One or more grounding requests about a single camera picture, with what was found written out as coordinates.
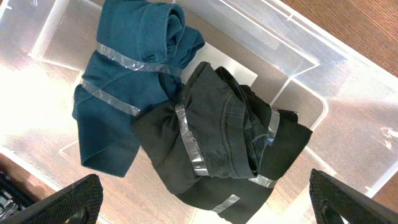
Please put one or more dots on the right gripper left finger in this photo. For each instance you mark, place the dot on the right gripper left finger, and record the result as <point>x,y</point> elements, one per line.
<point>79,203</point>

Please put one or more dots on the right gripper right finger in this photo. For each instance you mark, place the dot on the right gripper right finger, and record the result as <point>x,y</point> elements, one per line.
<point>335,202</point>

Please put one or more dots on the black garment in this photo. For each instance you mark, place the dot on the black garment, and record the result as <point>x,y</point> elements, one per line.
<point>220,147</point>

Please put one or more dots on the dark teal garment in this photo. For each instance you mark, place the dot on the dark teal garment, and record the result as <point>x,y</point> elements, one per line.
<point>142,48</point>

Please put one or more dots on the clear plastic storage bin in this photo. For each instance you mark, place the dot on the clear plastic storage bin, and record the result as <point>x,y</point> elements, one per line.
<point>348,102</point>

